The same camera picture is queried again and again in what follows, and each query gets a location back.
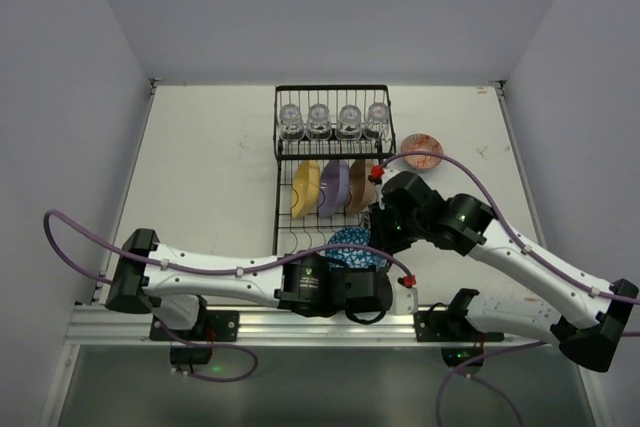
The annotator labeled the blue triangle patterned bowl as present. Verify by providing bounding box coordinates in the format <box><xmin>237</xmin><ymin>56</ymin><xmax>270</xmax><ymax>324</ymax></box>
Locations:
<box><xmin>324</xmin><ymin>226</ymin><xmax>387</xmax><ymax>270</ymax></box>

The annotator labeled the orange patterned ceramic bowl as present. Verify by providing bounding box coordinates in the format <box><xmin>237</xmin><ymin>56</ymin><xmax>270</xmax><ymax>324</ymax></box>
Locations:
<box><xmin>401</xmin><ymin>133</ymin><xmax>444</xmax><ymax>172</ymax></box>

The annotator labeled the black floral patterned bowl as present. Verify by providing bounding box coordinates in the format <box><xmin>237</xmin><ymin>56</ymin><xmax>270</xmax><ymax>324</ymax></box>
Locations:
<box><xmin>359</xmin><ymin>212</ymin><xmax>371</xmax><ymax>230</ymax></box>

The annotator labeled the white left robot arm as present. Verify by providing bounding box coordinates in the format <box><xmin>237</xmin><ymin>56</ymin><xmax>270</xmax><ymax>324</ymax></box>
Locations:
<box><xmin>105</xmin><ymin>228</ymin><xmax>393</xmax><ymax>331</ymax></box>

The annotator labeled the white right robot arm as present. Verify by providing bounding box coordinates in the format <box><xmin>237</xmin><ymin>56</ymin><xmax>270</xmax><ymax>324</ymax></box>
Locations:
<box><xmin>369</xmin><ymin>166</ymin><xmax>639</xmax><ymax>372</ymax></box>

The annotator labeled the brown textured bowl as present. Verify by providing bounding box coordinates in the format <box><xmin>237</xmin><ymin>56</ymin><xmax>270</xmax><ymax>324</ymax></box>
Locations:
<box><xmin>345</xmin><ymin>159</ymin><xmax>375</xmax><ymax>216</ymax></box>

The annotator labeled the purple textured bowl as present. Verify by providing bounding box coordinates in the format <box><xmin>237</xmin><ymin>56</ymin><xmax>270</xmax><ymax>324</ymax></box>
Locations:
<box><xmin>317</xmin><ymin>159</ymin><xmax>349</xmax><ymax>217</ymax></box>

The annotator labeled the clear drinking glass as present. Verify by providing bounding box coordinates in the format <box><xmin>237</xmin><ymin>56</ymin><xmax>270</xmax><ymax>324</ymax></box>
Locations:
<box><xmin>306</xmin><ymin>103</ymin><xmax>332</xmax><ymax>141</ymax></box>
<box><xmin>279</xmin><ymin>103</ymin><xmax>305</xmax><ymax>141</ymax></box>
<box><xmin>336</xmin><ymin>104</ymin><xmax>362</xmax><ymax>141</ymax></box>
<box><xmin>364</xmin><ymin>102</ymin><xmax>390</xmax><ymax>139</ymax></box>

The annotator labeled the yellow textured bowl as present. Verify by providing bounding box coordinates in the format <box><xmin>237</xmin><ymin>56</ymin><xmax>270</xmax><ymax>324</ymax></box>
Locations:
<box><xmin>291</xmin><ymin>160</ymin><xmax>320</xmax><ymax>218</ymax></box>

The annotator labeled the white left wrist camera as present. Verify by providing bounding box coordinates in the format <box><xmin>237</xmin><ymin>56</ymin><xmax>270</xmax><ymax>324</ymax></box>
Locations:
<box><xmin>389</xmin><ymin>284</ymin><xmax>419</xmax><ymax>316</ymax></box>

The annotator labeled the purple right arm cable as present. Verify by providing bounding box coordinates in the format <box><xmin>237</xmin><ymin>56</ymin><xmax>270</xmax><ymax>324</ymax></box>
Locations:
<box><xmin>379</xmin><ymin>152</ymin><xmax>640</xmax><ymax>427</ymax></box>

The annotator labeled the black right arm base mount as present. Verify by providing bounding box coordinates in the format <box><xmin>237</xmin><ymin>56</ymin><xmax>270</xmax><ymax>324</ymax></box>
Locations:
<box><xmin>413</xmin><ymin>302</ymin><xmax>505</xmax><ymax>368</ymax></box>

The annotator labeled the black wire dish rack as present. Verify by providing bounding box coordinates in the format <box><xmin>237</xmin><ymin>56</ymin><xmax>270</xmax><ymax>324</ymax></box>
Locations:
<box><xmin>272</xmin><ymin>84</ymin><xmax>396</xmax><ymax>254</ymax></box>

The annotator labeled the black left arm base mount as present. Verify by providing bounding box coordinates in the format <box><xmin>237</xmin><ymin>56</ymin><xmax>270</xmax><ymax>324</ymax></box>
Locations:
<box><xmin>169</xmin><ymin>309</ymin><xmax>240</xmax><ymax>373</ymax></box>

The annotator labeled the aluminium mounting rail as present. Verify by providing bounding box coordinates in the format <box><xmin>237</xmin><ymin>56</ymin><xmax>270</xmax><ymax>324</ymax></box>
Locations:
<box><xmin>62</xmin><ymin>302</ymin><xmax>566</xmax><ymax>347</ymax></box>

